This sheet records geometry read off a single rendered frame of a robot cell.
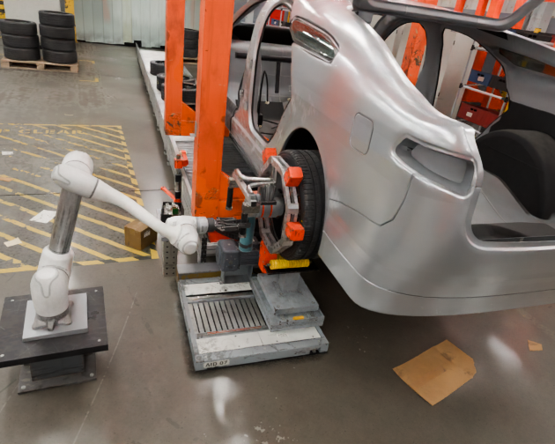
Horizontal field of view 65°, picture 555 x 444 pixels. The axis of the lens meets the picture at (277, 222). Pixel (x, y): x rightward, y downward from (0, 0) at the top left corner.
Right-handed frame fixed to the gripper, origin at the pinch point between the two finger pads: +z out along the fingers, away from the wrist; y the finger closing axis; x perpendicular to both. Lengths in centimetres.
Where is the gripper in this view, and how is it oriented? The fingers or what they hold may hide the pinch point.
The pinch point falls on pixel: (243, 223)
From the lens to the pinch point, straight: 237.8
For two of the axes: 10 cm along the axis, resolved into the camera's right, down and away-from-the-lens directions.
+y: 3.1, 4.7, -8.2
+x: 1.3, -8.8, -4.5
